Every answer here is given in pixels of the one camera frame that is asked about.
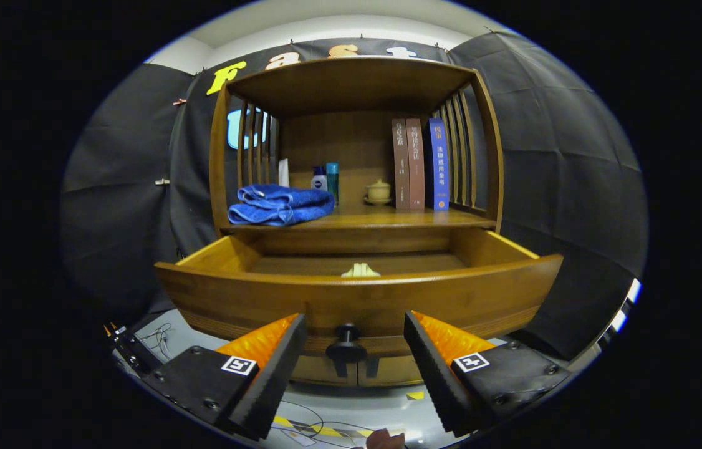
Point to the wooden cabinet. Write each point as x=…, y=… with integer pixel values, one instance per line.
x=338, y=143

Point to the yellow floor sticker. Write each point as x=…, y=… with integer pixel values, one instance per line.
x=414, y=395

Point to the blue book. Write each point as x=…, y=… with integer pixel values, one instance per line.
x=439, y=162

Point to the yellow black floor tape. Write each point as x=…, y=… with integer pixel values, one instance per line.
x=326, y=431

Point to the reddish brown book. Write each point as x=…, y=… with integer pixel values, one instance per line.
x=416, y=162

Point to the wooden countertop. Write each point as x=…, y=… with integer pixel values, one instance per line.
x=376, y=219

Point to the white bottle with blue cap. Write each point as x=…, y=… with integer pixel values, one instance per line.
x=319, y=182

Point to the black drawer knob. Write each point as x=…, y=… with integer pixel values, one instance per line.
x=346, y=349

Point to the teal bottle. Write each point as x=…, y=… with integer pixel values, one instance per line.
x=332, y=181

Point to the wooden drawer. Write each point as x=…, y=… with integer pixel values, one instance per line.
x=264, y=299

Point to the yellow-green scrub sponge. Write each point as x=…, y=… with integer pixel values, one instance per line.
x=360, y=271

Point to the wooden cabinet door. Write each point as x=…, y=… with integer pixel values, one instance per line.
x=398, y=374
x=313, y=374

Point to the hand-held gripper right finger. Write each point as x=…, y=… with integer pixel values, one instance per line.
x=435, y=374

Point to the beige lidded tea cup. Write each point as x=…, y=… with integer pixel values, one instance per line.
x=378, y=192

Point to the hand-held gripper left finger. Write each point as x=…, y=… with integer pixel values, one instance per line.
x=276, y=380

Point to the blue folded towel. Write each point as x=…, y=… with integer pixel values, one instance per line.
x=282, y=206

